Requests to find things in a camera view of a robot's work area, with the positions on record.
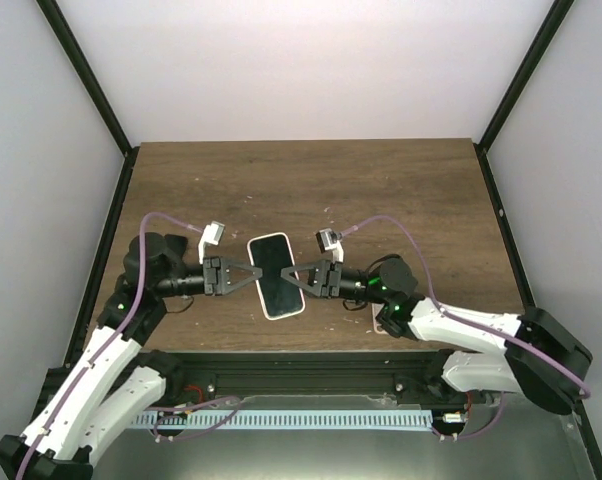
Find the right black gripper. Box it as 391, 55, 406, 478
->
280, 260, 388, 306

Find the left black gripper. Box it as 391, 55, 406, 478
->
155, 257, 263, 298

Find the black smartphone green edge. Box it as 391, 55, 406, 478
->
248, 233, 305, 320

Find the beige phone case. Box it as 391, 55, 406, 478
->
371, 304, 387, 335
246, 231, 307, 322

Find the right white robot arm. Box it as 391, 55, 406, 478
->
280, 254, 592, 415

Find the metal sheet front plate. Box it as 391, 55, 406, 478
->
94, 397, 596, 479

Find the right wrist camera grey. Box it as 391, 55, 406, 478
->
315, 228, 344, 262

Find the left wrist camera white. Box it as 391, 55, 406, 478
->
197, 221, 225, 264

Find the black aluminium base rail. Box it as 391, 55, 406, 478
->
45, 352, 575, 406

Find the light blue slotted cable duct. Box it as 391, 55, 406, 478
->
129, 410, 433, 432

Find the left black frame post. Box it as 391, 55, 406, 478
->
34, 0, 135, 157

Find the black frame post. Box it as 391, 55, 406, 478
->
34, 0, 135, 157
478, 0, 576, 151

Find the right black frame post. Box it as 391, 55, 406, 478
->
478, 0, 576, 151

